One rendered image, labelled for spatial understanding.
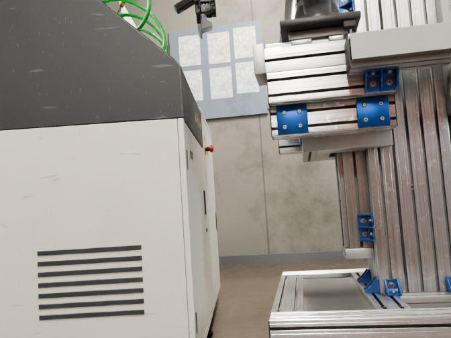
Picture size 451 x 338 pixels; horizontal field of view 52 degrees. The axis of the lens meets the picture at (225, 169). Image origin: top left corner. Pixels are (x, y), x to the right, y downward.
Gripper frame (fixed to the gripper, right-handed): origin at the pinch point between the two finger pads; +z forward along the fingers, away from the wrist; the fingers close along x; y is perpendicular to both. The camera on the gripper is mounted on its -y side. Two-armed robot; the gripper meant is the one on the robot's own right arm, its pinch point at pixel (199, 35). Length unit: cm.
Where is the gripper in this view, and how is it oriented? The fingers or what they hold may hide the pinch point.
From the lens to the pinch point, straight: 191.5
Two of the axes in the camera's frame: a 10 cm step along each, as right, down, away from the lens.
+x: 0.3, 0.8, 10.0
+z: 0.6, 9.9, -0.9
